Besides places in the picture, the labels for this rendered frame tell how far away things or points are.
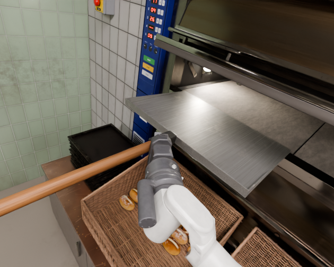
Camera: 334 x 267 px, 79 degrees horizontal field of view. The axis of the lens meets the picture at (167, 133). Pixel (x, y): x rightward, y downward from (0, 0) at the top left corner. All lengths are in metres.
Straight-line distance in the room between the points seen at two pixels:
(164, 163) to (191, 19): 0.63
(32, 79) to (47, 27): 0.36
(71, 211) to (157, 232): 0.80
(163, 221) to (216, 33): 0.67
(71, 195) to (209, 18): 1.09
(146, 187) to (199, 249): 0.15
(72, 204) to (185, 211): 0.91
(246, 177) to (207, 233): 0.27
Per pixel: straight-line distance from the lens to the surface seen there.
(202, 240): 0.40
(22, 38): 1.64
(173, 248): 1.06
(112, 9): 1.41
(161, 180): 0.45
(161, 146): 0.53
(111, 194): 1.15
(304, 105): 0.60
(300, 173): 0.82
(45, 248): 1.80
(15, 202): 0.48
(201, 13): 0.92
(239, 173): 0.64
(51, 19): 1.66
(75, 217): 1.19
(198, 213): 0.41
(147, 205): 0.42
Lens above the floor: 1.57
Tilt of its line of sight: 34 degrees down
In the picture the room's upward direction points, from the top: 13 degrees clockwise
